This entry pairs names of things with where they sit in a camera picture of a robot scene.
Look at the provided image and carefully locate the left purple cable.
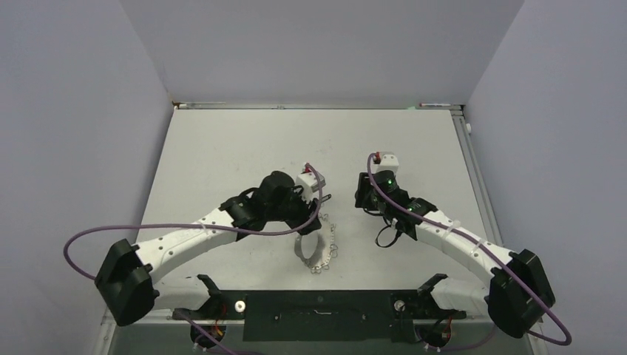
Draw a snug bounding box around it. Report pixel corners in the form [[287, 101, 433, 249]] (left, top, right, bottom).
[[63, 163, 325, 355]]

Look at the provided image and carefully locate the aluminium frame rail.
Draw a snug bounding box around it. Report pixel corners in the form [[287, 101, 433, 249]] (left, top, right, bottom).
[[450, 106, 503, 246], [100, 288, 543, 325], [173, 102, 464, 111]]

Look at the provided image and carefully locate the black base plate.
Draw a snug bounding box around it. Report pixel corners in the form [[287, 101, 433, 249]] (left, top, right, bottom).
[[186, 289, 467, 342]]

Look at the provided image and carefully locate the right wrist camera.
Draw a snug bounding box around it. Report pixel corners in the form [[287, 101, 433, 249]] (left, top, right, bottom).
[[372, 152, 399, 175]]

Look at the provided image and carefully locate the aluminium frame rail back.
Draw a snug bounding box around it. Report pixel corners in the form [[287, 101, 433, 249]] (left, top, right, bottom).
[[173, 102, 464, 111]]

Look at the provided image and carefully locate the aluminium frame rail front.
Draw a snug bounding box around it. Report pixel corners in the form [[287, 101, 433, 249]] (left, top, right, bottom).
[[100, 288, 543, 325]]

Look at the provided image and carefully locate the large silver keyring with keys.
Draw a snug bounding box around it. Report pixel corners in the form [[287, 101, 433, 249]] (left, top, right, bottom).
[[294, 214, 339, 274]]

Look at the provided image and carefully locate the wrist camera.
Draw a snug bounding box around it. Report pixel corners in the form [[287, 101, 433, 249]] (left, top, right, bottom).
[[295, 166, 326, 203], [372, 152, 399, 175]]

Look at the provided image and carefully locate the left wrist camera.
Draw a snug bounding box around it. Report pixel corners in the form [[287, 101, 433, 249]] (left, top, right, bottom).
[[295, 166, 326, 203]]

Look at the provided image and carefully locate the aluminium frame rail right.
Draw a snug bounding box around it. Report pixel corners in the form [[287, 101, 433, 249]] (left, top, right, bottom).
[[450, 106, 503, 246]]

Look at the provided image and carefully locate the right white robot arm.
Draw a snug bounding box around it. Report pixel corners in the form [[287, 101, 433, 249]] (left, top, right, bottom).
[[355, 170, 555, 338]]

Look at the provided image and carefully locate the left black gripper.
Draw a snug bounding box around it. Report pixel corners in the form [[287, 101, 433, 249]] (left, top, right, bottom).
[[265, 183, 319, 233]]

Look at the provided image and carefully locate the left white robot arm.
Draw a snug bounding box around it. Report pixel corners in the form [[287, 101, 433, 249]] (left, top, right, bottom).
[[95, 166, 333, 326]]

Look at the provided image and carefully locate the red white marker pen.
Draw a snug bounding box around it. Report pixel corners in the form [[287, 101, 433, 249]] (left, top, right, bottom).
[[419, 103, 453, 109]]

